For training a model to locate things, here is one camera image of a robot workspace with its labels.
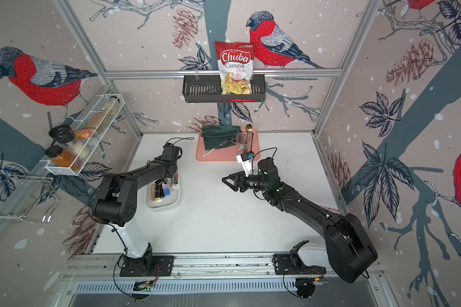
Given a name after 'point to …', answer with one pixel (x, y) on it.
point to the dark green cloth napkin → (215, 135)
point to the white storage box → (168, 203)
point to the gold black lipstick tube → (157, 192)
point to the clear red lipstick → (176, 178)
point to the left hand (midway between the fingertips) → (162, 160)
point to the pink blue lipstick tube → (167, 190)
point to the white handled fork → (222, 143)
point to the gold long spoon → (249, 128)
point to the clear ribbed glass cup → (242, 142)
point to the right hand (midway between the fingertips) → (226, 178)
